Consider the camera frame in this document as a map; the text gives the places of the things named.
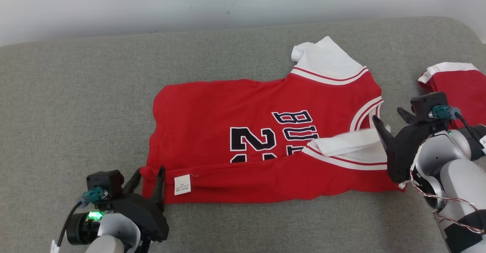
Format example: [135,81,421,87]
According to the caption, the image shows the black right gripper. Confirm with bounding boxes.
[372,107,450,184]

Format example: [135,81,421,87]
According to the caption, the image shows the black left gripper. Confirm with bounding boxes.
[95,166,170,243]

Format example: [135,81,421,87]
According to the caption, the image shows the red shorts with white stripes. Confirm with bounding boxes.
[417,62,486,130]

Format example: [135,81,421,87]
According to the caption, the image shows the red white twisted wire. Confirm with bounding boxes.
[398,143,486,235]

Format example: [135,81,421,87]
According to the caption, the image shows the red jersey with black number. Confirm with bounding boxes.
[139,36,407,205]

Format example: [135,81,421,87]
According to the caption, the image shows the grey fabric sofa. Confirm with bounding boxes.
[0,16,486,253]

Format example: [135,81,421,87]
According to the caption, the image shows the left camera cable teal plug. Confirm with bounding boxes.
[60,187,105,247]

